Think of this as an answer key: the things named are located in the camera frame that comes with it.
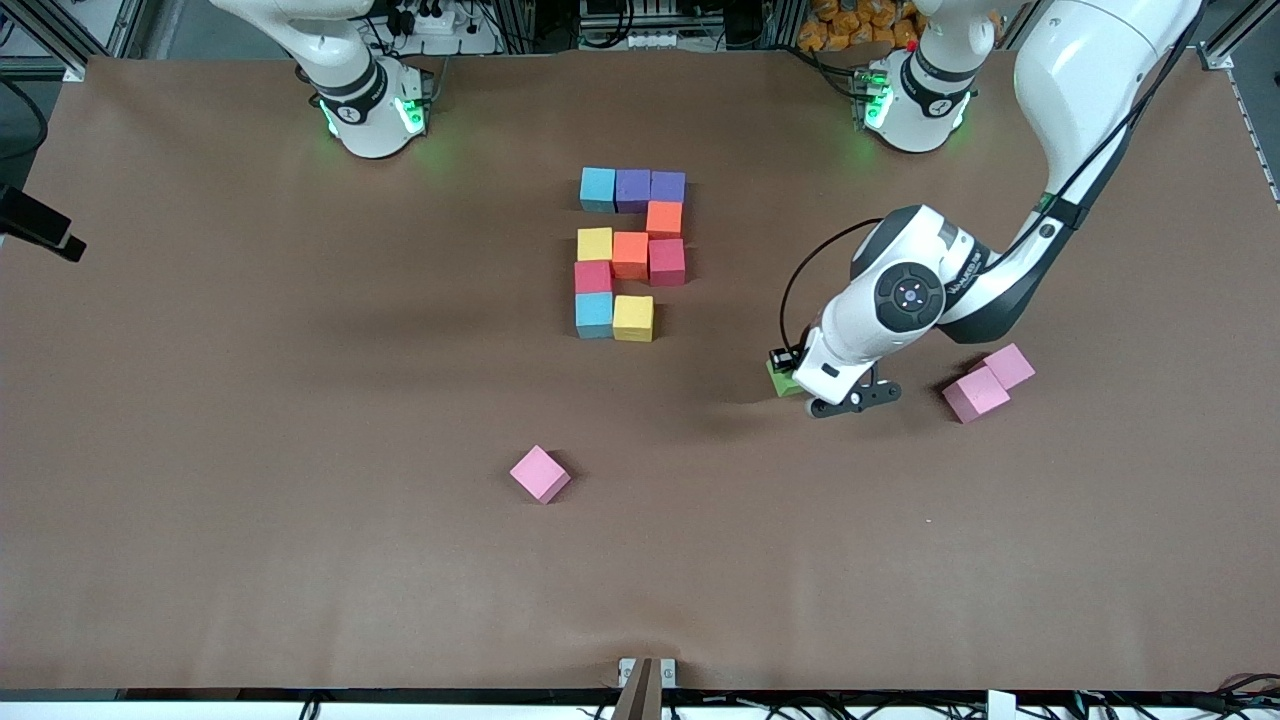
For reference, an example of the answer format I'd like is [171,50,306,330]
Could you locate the pink foam cube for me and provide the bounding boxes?
[942,365,1011,425]
[975,343,1037,391]
[509,445,572,505]

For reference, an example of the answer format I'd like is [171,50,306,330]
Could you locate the brown table cover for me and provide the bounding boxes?
[0,48,1280,693]

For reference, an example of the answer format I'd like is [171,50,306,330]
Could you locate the orange items bag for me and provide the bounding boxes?
[797,0,926,51]

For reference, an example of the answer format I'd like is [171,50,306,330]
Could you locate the white power strip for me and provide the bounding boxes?
[580,0,691,51]
[385,0,498,56]

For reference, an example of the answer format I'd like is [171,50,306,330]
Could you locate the aluminium frame profile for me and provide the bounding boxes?
[20,0,141,83]
[1198,0,1280,206]

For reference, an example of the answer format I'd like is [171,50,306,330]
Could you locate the metal mounting bracket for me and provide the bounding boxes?
[618,657,677,689]

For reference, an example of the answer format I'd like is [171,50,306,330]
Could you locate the black cable bundle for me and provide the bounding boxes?
[1070,672,1280,720]

